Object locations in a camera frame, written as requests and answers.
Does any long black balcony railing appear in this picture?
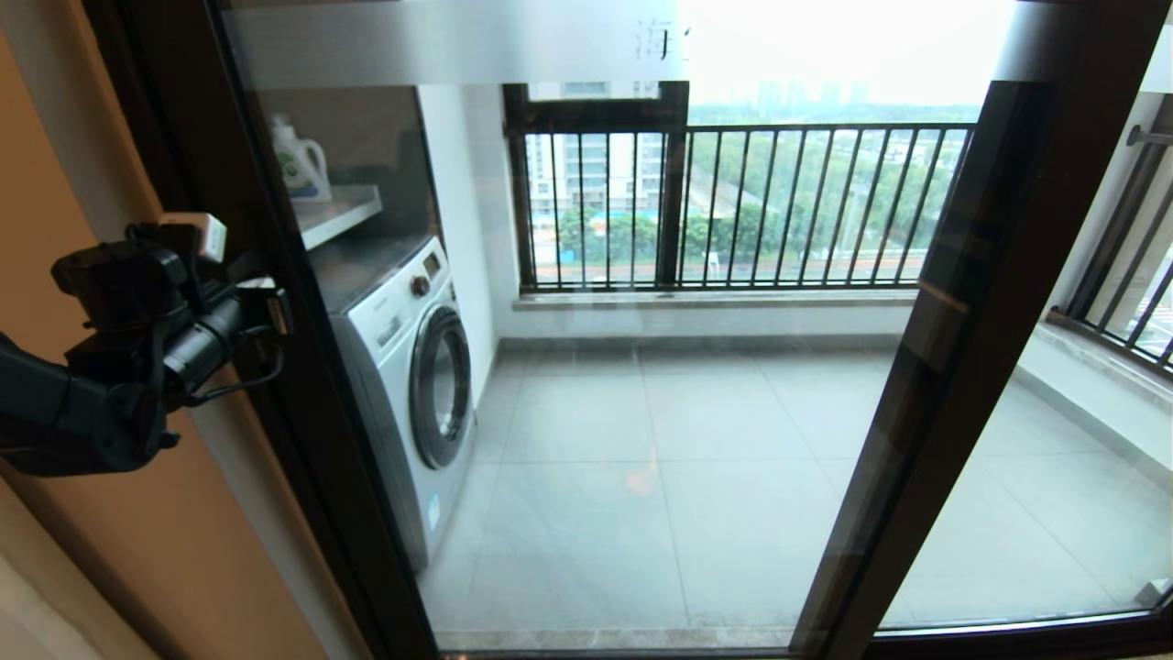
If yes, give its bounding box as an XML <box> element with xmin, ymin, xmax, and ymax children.
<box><xmin>507</xmin><ymin>123</ymin><xmax>974</xmax><ymax>294</ymax></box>

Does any dark framed balcony window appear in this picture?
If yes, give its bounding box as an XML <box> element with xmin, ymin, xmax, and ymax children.
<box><xmin>502</xmin><ymin>82</ymin><xmax>690</xmax><ymax>292</ymax></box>

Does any short marble window sill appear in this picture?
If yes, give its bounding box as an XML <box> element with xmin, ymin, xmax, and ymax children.
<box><xmin>1017</xmin><ymin>319</ymin><xmax>1173</xmax><ymax>404</ymax></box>

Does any long marble window sill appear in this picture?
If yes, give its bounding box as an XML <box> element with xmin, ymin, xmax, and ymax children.
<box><xmin>513</xmin><ymin>291</ymin><xmax>917</xmax><ymax>314</ymax></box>

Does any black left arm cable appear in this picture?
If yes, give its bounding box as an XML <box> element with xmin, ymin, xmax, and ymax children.
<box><xmin>183</xmin><ymin>325</ymin><xmax>287</xmax><ymax>409</ymax></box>

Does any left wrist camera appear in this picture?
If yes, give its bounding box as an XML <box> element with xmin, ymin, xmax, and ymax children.
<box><xmin>158</xmin><ymin>213</ymin><xmax>228</xmax><ymax>269</ymax></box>

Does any dark framed sliding glass door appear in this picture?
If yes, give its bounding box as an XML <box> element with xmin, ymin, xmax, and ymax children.
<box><xmin>117</xmin><ymin>0</ymin><xmax>1173</xmax><ymax>660</ymax></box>

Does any short black balcony railing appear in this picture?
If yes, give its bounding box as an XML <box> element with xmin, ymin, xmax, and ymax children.
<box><xmin>1054</xmin><ymin>96</ymin><xmax>1173</xmax><ymax>372</ymax></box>

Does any white wall shelf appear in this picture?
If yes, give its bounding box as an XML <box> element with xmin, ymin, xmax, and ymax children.
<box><xmin>293</xmin><ymin>186</ymin><xmax>384</xmax><ymax>250</ymax></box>

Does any white laundry detergent bottle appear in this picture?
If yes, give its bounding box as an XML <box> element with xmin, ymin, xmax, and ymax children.
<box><xmin>268</xmin><ymin>114</ymin><xmax>333</xmax><ymax>203</ymax></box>

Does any fixed glass door panel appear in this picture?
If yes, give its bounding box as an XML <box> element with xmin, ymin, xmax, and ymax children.
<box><xmin>793</xmin><ymin>0</ymin><xmax>1173</xmax><ymax>650</ymax></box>

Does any white front-load washing machine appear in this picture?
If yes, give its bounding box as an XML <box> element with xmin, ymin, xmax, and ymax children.
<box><xmin>312</xmin><ymin>236</ymin><xmax>477</xmax><ymax>571</ymax></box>

